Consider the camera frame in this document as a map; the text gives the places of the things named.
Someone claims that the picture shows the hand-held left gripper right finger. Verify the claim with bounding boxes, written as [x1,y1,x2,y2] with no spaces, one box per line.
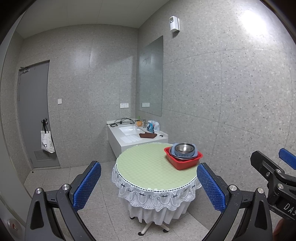
[196,162,273,241]

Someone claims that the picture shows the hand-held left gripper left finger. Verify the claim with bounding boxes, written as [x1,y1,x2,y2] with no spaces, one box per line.
[24,160,102,241]

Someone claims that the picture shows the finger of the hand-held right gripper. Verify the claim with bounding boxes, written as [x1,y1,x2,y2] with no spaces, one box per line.
[250,150,287,186]
[278,148,296,171]

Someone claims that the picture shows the red plastic basin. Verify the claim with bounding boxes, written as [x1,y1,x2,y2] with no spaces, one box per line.
[164,146,203,171]

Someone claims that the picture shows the blue plastic basin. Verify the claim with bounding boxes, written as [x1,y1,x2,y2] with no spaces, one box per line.
[169,143,200,161]

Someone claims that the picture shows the medium steel bowl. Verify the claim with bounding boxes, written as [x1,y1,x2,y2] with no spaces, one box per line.
[174,143,196,158]

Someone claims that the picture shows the white sink counter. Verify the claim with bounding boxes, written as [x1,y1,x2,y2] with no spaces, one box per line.
[107,118,168,160]

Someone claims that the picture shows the round table with tablecloth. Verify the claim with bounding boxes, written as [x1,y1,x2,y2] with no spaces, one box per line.
[112,142,202,225]

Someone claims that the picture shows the door vent grille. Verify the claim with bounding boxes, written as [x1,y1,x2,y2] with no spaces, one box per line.
[34,150,51,161]

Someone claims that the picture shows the white tote bag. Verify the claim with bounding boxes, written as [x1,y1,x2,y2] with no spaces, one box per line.
[41,120,55,153]

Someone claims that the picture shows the green table mat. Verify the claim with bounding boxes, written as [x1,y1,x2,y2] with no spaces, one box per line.
[116,143,199,189]

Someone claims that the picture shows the white sink basin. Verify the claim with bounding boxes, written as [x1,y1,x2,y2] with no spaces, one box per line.
[118,125,140,136]

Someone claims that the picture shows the white table base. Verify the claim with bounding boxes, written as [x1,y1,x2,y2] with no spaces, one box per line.
[129,217,170,235]

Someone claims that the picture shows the clear plastic bag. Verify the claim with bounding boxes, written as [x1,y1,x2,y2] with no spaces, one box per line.
[147,120,160,133]

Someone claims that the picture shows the grey door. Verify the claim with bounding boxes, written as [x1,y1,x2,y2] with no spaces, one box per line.
[18,60,60,168]

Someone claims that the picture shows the black cables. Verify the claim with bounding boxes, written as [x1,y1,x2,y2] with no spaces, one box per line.
[110,118,139,127]

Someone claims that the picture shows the wall button with red mark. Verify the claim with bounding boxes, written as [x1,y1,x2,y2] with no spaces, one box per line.
[7,219,20,232]

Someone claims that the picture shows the wall mirror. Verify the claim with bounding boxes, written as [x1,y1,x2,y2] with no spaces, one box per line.
[138,35,164,117]

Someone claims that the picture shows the white wall dispenser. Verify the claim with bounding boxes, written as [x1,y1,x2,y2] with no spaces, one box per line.
[169,16,180,32]

